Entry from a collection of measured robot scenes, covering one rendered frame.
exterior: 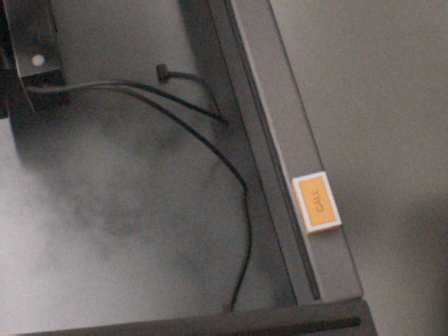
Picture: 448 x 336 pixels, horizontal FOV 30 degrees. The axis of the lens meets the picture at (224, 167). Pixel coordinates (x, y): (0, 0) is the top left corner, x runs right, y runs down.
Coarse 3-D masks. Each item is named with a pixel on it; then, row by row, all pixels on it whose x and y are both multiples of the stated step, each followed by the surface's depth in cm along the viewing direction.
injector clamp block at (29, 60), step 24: (0, 0) 86; (24, 0) 78; (48, 0) 85; (24, 24) 77; (48, 24) 77; (24, 48) 76; (48, 48) 76; (24, 72) 75; (48, 72) 76; (0, 96) 79; (48, 96) 80
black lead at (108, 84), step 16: (160, 64) 92; (96, 80) 71; (112, 80) 70; (128, 80) 71; (144, 96) 72; (208, 112) 83; (192, 128) 78; (208, 144) 80; (224, 160) 82; (240, 176) 85; (240, 272) 85
